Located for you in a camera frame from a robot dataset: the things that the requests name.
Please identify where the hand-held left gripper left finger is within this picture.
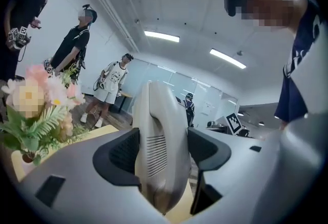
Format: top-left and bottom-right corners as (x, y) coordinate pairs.
(15, 127), (170, 224)

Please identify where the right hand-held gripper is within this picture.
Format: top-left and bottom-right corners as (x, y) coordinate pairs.
(224, 112), (243, 136)

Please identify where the person's head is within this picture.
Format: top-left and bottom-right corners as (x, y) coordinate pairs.
(240, 0), (309, 32)

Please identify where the white ceiling conduit rail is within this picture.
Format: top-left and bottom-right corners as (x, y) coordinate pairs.
(76, 0), (140, 53)

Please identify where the wooden table with black legs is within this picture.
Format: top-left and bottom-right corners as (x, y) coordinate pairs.
(118, 90), (135, 114)

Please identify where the pink artificial flower bouquet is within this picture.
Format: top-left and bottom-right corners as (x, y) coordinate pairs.
(0, 64), (87, 167)

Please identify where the person's navy printed shirt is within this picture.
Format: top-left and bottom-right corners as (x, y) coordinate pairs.
(274, 0), (324, 124)

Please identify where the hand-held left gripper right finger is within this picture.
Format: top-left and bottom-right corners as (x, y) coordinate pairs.
(179, 112), (328, 224)

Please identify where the grey desk telephone handset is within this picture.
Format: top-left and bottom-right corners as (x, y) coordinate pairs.
(131, 80), (192, 216)

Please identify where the long ceiling light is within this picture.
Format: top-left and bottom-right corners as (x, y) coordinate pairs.
(209, 48), (247, 70)
(144, 30), (180, 44)

